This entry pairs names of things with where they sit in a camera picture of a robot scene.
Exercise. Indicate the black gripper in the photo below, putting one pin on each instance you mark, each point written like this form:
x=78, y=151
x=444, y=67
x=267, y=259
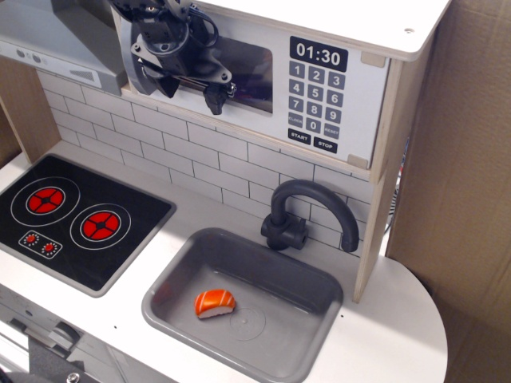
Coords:
x=163, y=56

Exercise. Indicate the black metal bracket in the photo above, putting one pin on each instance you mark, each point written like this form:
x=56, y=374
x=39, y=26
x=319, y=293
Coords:
x=50, y=367

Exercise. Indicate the brown cardboard box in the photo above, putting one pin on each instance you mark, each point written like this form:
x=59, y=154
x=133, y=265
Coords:
x=452, y=224

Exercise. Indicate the grey toy sink basin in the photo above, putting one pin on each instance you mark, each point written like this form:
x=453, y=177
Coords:
x=284, y=308

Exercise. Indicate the white toy microwave door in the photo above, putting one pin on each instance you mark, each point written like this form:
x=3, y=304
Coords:
x=316, y=96

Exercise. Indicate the wooden toy microwave cabinet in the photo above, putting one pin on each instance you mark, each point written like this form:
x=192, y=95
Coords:
x=241, y=168

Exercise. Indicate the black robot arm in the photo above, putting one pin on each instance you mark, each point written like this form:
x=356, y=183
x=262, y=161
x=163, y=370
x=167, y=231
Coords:
x=165, y=13

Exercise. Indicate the black toy stovetop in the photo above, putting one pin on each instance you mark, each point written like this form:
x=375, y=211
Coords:
x=77, y=225

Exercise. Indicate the grey range hood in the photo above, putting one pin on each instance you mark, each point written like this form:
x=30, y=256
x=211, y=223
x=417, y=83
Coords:
x=72, y=39

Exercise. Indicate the orange salmon sushi toy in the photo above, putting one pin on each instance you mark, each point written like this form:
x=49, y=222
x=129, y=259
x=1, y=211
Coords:
x=212, y=303

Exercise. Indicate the grey oven front panel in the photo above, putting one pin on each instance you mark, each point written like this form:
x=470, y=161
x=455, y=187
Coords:
x=99, y=360

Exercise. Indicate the dark grey toy faucet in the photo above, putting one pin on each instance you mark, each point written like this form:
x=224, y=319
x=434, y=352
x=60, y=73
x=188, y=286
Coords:
x=302, y=209

